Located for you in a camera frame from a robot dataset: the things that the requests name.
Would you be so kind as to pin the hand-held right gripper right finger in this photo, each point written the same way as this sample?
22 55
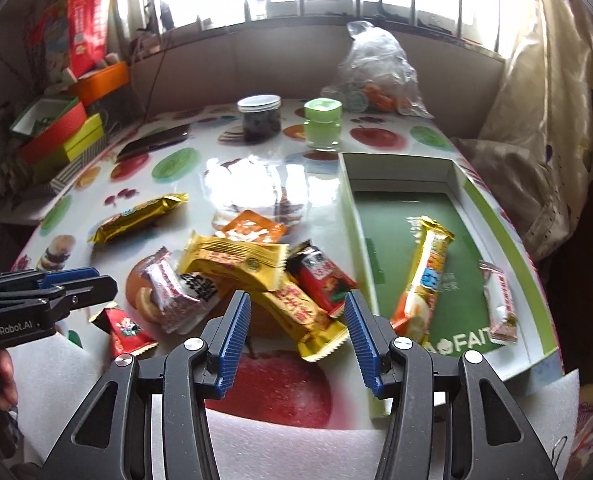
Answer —
361 345

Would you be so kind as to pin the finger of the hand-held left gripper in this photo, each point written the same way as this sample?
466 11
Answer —
71 276
91 287

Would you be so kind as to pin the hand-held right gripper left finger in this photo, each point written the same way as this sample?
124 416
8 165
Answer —
236 340

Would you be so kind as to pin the small red snack packet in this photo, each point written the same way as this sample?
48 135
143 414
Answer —
126 332

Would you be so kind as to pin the long yellow snack packet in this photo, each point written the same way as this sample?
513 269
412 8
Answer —
301 320

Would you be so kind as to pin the red black snack packet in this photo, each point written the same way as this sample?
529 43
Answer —
321 275

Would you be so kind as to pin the green white cardboard box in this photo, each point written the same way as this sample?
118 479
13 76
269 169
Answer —
386 210

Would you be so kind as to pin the person's left hand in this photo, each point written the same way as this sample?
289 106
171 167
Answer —
7 375

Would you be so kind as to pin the gold snack bar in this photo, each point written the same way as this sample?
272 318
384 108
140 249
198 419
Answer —
136 217

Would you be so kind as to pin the yellow orange snack bar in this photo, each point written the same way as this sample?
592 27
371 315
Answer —
429 270

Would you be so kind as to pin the white foam sheet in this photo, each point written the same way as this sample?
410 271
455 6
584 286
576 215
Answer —
296 450

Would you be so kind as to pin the lime green box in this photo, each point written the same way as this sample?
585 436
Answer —
84 140

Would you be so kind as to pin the slim pink white snack packet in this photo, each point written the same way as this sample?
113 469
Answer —
498 305

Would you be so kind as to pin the red box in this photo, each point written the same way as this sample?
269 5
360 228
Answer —
51 132

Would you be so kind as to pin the fruit print tablecloth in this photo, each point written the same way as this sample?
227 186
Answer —
176 165

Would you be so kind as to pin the black phone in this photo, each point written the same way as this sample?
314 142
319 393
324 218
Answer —
154 142

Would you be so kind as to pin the clear jar with white lid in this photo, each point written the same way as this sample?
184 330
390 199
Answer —
259 120

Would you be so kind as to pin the green jar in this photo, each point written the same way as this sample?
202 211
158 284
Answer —
322 125

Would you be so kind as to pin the colourful printed carton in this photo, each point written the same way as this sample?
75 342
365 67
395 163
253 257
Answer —
51 45

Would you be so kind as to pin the red snack bag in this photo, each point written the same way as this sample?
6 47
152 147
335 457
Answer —
90 25

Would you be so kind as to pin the clear plastic bag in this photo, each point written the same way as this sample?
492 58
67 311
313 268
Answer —
376 70

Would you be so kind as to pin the cream patterned curtain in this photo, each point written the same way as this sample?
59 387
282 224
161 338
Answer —
541 110

